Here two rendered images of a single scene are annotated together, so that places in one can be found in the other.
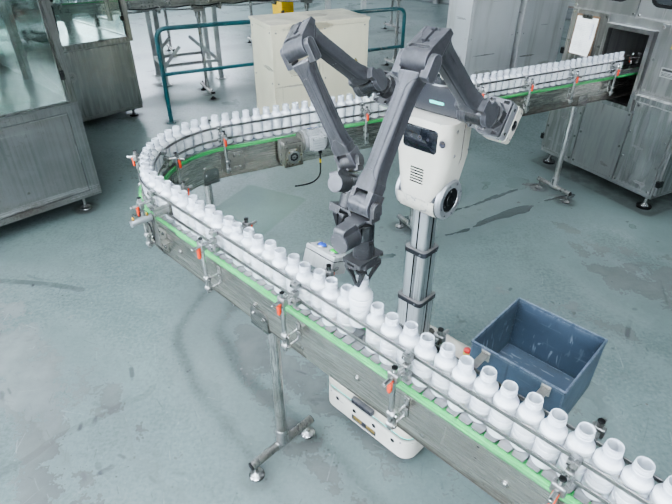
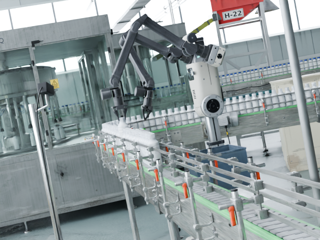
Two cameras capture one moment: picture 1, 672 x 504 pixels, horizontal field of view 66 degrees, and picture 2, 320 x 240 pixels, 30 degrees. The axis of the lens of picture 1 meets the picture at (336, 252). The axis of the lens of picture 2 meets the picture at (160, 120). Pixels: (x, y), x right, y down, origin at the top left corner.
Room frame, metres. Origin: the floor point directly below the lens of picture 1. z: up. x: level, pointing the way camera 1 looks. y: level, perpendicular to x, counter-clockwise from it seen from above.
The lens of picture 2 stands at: (-1.82, -2.43, 1.37)
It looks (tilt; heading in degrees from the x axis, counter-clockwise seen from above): 3 degrees down; 35
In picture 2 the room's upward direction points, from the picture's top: 11 degrees counter-clockwise
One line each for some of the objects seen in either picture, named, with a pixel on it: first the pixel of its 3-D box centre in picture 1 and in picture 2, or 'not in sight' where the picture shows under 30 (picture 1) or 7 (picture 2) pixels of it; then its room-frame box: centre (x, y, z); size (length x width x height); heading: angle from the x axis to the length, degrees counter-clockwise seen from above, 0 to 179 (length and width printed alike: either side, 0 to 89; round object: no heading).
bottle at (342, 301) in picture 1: (346, 308); not in sight; (1.22, -0.03, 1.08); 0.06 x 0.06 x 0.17
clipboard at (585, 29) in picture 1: (582, 35); not in sight; (4.66, -2.08, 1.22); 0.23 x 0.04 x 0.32; 28
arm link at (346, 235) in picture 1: (354, 225); (109, 89); (1.15, -0.05, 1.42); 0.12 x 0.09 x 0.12; 137
